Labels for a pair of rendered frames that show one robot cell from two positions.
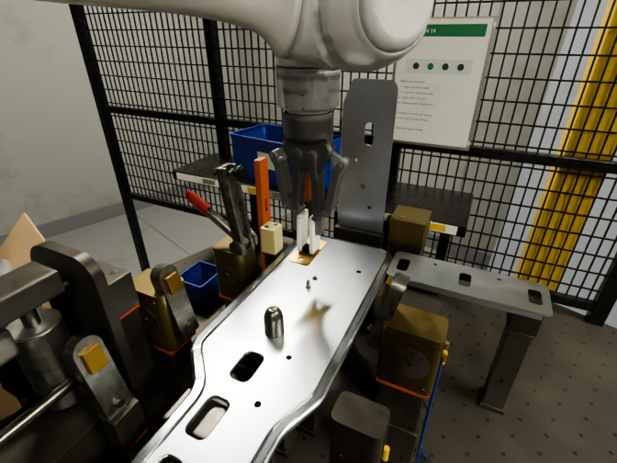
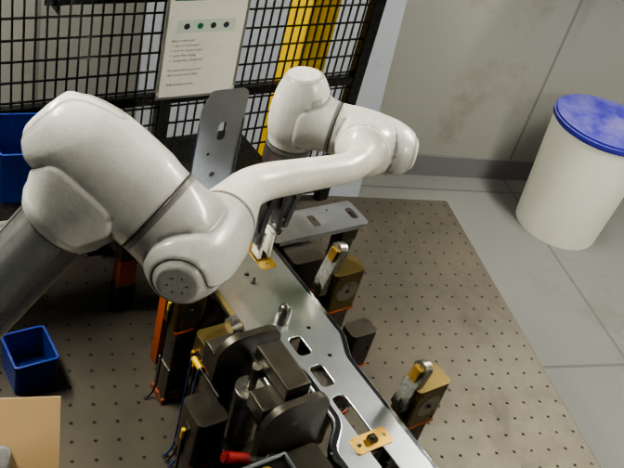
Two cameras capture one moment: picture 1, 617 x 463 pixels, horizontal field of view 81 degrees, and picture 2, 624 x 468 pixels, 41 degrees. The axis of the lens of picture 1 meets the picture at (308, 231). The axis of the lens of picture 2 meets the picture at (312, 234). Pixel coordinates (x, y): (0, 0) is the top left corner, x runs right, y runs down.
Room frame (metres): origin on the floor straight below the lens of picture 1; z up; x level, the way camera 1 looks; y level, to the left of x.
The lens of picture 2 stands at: (-0.07, 1.28, 2.24)
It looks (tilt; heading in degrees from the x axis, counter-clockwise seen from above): 37 degrees down; 292
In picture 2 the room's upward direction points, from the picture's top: 17 degrees clockwise
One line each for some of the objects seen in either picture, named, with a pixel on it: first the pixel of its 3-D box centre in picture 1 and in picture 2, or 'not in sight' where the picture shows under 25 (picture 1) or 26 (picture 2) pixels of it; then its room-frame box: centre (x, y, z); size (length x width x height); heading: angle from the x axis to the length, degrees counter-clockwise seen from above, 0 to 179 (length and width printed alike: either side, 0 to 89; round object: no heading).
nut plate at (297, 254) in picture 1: (308, 249); (260, 253); (0.54, 0.00, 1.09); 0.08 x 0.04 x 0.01; 154
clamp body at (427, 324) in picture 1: (409, 400); (331, 318); (0.40, -0.17, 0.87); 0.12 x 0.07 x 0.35; 64
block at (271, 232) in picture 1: (274, 293); not in sight; (0.67, 0.08, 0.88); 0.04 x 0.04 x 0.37; 64
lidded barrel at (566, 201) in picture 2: not in sight; (580, 175); (0.18, -2.56, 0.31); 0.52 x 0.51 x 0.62; 46
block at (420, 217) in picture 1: (401, 277); not in sight; (0.73, -0.24, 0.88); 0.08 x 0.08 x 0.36; 64
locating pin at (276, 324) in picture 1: (274, 322); (282, 315); (0.43, 0.06, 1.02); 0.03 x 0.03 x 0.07
